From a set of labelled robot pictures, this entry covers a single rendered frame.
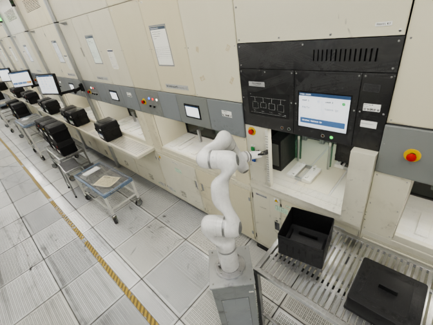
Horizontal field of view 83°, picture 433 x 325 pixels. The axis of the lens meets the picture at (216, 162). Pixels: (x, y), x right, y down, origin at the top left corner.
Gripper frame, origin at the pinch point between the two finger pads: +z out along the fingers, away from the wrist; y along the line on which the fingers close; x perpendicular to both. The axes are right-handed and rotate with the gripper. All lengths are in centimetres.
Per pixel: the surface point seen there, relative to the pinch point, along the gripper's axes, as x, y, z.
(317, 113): 23, 49, 1
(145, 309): -125, -78, -92
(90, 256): -97, -175, -121
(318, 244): -62, 40, 0
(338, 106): 25, 61, 2
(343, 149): -11, 27, 62
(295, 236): -58, 26, -5
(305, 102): 30, 44, -2
